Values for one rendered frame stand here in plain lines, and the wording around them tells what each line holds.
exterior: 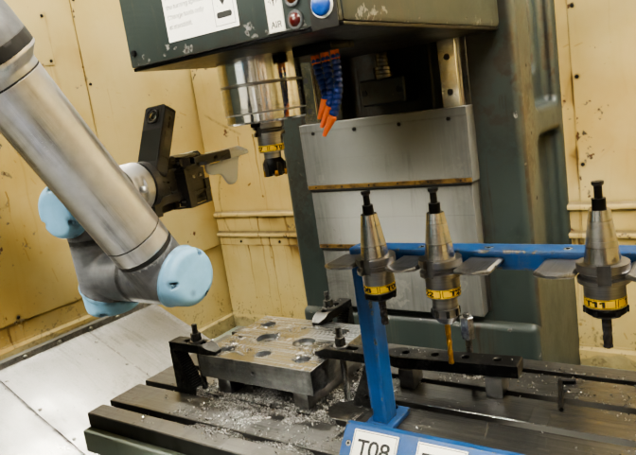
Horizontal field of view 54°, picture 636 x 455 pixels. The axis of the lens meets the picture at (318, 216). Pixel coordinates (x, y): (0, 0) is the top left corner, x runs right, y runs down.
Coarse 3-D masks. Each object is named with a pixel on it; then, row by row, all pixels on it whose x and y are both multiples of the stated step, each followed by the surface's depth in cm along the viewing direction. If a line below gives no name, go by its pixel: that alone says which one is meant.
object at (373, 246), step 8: (368, 216) 96; (376, 216) 96; (368, 224) 96; (376, 224) 96; (368, 232) 96; (376, 232) 96; (368, 240) 96; (376, 240) 96; (384, 240) 97; (368, 248) 96; (376, 248) 96; (384, 248) 97; (368, 256) 96; (376, 256) 96; (384, 256) 96
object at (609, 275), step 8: (624, 256) 80; (576, 264) 80; (584, 264) 79; (624, 264) 77; (584, 272) 78; (592, 272) 77; (600, 272) 77; (608, 272) 77; (616, 272) 76; (624, 272) 76; (584, 280) 79; (592, 280) 78; (600, 280) 78; (608, 280) 77; (616, 280) 77; (624, 280) 77
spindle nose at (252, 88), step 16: (224, 64) 115; (240, 64) 113; (256, 64) 113; (272, 64) 113; (288, 64) 115; (224, 80) 116; (240, 80) 114; (256, 80) 113; (272, 80) 114; (288, 80) 115; (224, 96) 117; (240, 96) 114; (256, 96) 114; (272, 96) 114; (288, 96) 115; (304, 96) 120; (224, 112) 119; (240, 112) 115; (256, 112) 114; (272, 112) 115; (288, 112) 116; (304, 112) 120
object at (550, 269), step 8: (544, 264) 84; (552, 264) 84; (560, 264) 83; (568, 264) 83; (536, 272) 82; (544, 272) 81; (552, 272) 80; (560, 272) 80; (568, 272) 79; (576, 272) 80
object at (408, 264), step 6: (402, 258) 97; (408, 258) 97; (414, 258) 96; (390, 264) 95; (396, 264) 95; (402, 264) 94; (408, 264) 94; (414, 264) 93; (390, 270) 93; (396, 270) 92; (402, 270) 92; (408, 270) 92; (414, 270) 92
